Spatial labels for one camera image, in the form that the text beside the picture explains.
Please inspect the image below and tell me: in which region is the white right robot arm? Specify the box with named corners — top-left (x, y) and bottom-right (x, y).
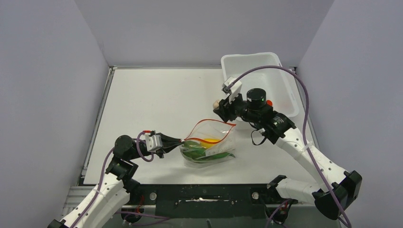
top-left (213, 88), bottom-right (362, 220)

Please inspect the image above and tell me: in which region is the green leafy vegetable toy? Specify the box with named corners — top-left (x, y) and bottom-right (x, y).
top-left (180, 141), bottom-right (207, 163)

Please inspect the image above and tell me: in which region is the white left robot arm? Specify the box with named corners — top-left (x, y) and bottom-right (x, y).
top-left (48, 131), bottom-right (184, 228)

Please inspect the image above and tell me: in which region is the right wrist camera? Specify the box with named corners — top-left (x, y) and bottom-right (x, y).
top-left (222, 76), bottom-right (242, 104)

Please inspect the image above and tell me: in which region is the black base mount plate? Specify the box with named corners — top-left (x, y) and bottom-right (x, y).
top-left (123, 184), bottom-right (284, 219)

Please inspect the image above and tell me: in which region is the white plastic bin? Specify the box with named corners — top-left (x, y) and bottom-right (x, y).
top-left (221, 52), bottom-right (300, 121)

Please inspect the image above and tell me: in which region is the green chili pepper toy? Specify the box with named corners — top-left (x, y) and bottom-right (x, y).
top-left (190, 152), bottom-right (235, 162)

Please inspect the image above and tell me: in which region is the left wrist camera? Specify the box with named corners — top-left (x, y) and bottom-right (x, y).
top-left (145, 134), bottom-right (163, 152)

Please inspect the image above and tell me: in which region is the aluminium table frame rail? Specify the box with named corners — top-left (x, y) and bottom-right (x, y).
top-left (63, 184), bottom-right (347, 218)

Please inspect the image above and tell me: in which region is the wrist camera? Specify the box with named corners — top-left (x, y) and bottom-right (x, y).
top-left (145, 134), bottom-right (163, 152)
top-left (222, 76), bottom-right (242, 104)

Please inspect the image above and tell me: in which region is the clear orange zip bag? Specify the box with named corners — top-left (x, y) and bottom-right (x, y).
top-left (180, 119), bottom-right (237, 167)

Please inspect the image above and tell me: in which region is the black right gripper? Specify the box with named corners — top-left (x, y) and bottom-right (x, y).
top-left (215, 89), bottom-right (259, 124)

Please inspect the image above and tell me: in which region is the yellow corn toy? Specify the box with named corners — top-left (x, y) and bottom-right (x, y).
top-left (200, 138), bottom-right (220, 149)

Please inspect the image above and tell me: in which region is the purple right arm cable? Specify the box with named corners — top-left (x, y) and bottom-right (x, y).
top-left (225, 65), bottom-right (353, 228)

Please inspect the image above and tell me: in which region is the beige garlic bulb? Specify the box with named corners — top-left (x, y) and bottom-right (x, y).
top-left (213, 100), bottom-right (220, 110)

